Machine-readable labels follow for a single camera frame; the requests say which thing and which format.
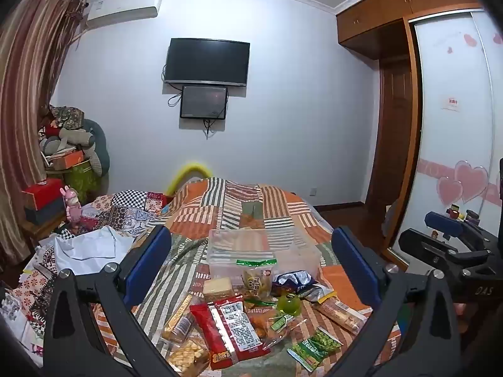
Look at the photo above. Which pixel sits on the pink rabbit toy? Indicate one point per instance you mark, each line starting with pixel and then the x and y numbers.
pixel 72 206

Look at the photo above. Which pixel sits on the blue white snack packet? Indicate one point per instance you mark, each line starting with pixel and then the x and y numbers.
pixel 292 280

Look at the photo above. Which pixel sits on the white packet with yellow edge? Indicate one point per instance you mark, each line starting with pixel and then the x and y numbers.
pixel 320 292

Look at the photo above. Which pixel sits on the green peas packet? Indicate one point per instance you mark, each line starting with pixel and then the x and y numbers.
pixel 314 347

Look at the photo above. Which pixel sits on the striped curtain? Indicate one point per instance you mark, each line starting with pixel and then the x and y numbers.
pixel 27 106

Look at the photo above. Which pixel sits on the pile of clothes and bags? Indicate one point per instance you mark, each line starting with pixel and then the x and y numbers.
pixel 96 141

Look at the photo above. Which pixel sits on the wooden door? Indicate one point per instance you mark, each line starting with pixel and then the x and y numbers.
pixel 393 133

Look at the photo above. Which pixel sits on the clear square cracker packet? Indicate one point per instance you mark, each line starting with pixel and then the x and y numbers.
pixel 184 355

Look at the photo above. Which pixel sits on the black wall television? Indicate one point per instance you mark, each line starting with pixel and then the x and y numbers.
pixel 207 62

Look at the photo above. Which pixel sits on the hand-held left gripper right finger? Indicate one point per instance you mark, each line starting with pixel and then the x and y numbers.
pixel 353 263

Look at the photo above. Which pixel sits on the checkered patchwork quilt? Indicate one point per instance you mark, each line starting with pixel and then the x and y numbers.
pixel 129 204

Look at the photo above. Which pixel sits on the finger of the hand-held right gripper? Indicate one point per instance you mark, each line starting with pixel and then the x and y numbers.
pixel 442 222
pixel 428 249

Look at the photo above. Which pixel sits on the small colourful toy figure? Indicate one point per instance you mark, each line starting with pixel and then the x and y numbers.
pixel 455 210

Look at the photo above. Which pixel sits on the dark grey box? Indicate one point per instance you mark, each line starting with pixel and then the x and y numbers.
pixel 45 212

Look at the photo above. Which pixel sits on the green bag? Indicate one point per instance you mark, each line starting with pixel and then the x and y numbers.
pixel 82 178

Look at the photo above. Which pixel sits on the wooden nightstand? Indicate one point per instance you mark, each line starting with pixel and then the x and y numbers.
pixel 43 229

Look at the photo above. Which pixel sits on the patterned folded cloth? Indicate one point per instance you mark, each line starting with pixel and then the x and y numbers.
pixel 68 114

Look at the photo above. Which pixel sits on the wooden wardrobe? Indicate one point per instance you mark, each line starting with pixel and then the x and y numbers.
pixel 373 27

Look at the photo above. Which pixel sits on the red snack packet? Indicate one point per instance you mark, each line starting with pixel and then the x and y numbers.
pixel 232 330

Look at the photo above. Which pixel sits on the orange box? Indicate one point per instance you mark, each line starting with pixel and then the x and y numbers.
pixel 66 160

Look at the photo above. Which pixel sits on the gold biscuit pack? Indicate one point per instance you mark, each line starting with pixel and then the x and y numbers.
pixel 179 322

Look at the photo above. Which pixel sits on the green jelly cup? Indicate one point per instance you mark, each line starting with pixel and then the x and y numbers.
pixel 289 305

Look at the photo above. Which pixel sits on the yellow cake packet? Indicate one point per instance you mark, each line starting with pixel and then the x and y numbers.
pixel 217 286

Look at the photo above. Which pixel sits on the white cloth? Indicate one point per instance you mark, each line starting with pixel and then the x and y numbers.
pixel 90 247

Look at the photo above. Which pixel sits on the small black monitor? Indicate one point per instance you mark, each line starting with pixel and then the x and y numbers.
pixel 204 102

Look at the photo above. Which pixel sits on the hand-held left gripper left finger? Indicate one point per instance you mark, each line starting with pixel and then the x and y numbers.
pixel 151 259

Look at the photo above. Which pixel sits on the clear plastic container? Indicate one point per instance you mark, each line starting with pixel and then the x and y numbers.
pixel 235 243

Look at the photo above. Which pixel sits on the white air conditioner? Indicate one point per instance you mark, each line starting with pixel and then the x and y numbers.
pixel 125 8

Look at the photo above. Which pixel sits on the person's right hand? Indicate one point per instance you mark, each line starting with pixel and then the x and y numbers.
pixel 461 308

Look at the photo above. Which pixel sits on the long wafer packet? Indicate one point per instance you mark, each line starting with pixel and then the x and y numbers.
pixel 342 316

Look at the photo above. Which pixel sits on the orange packet with green label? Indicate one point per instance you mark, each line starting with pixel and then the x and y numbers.
pixel 275 324

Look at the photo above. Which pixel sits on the yellow hoop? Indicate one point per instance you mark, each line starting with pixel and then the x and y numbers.
pixel 188 169

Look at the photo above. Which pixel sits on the red box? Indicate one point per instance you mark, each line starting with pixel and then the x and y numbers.
pixel 43 192

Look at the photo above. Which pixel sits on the brown bun packet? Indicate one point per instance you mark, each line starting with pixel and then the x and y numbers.
pixel 257 280

